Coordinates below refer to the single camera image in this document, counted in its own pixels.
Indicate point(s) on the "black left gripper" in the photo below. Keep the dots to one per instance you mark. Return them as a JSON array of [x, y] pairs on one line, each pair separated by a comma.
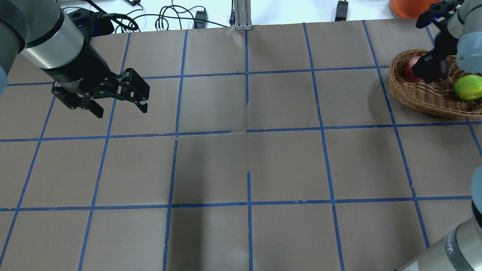
[[80, 66]]

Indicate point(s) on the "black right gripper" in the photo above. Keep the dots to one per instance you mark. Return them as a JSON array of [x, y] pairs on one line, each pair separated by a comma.
[[445, 46]]

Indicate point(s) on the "red yellow apple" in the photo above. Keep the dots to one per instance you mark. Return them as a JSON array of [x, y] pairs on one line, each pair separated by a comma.
[[407, 70]]

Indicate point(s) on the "green apple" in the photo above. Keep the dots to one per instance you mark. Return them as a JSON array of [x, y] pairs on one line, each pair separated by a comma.
[[469, 87]]

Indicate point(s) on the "dark red apple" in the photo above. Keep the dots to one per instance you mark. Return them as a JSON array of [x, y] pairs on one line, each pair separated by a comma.
[[437, 70]]

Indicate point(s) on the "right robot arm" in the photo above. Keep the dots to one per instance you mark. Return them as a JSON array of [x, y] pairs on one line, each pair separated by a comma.
[[461, 248]]

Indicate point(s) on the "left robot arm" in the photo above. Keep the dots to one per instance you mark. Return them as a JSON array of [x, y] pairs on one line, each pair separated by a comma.
[[59, 44]]

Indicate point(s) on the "woven wicker basket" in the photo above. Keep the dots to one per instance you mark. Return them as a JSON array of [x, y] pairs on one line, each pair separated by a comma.
[[436, 98]]

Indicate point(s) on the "black power brick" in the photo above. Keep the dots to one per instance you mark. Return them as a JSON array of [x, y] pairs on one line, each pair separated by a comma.
[[341, 12]]

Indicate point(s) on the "aluminium frame post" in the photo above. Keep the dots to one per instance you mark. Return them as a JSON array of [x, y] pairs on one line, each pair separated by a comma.
[[242, 15]]

